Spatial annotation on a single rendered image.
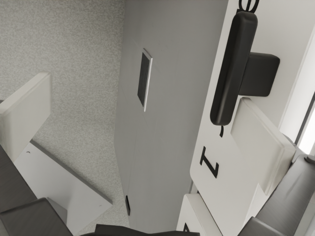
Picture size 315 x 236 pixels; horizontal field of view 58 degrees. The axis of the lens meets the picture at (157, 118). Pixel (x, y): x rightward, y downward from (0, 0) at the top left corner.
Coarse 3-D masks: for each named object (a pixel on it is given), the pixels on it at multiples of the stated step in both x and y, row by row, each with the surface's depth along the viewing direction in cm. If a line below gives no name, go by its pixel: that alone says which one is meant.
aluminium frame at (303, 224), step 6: (312, 204) 18; (306, 210) 18; (312, 210) 17; (306, 216) 18; (312, 216) 17; (300, 222) 18; (306, 222) 18; (312, 222) 18; (300, 228) 18; (306, 228) 18; (312, 228) 18; (294, 234) 19; (300, 234) 18; (306, 234) 18; (312, 234) 18
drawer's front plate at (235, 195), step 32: (288, 0) 18; (224, 32) 26; (256, 32) 21; (288, 32) 18; (288, 64) 18; (256, 96) 21; (288, 96) 18; (224, 128) 25; (288, 128) 19; (192, 160) 32; (224, 160) 25; (224, 192) 25; (256, 192) 21; (224, 224) 25
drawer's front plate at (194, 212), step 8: (184, 200) 34; (192, 200) 32; (200, 200) 33; (184, 208) 34; (192, 208) 31; (200, 208) 31; (184, 216) 34; (192, 216) 31; (200, 216) 30; (208, 216) 30; (184, 224) 34; (192, 224) 31; (200, 224) 29; (208, 224) 29; (216, 224) 30; (200, 232) 29; (208, 232) 28; (216, 232) 29
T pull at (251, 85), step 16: (240, 16) 16; (256, 16) 17; (240, 32) 17; (240, 48) 17; (224, 64) 18; (240, 64) 17; (256, 64) 18; (272, 64) 18; (224, 80) 18; (240, 80) 18; (256, 80) 18; (272, 80) 19; (224, 96) 18; (224, 112) 19
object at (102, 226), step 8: (96, 224) 8; (96, 232) 8; (104, 232) 8; (112, 232) 8; (120, 232) 8; (128, 232) 8; (136, 232) 8; (160, 232) 8; (168, 232) 8; (176, 232) 8; (184, 232) 8; (192, 232) 9
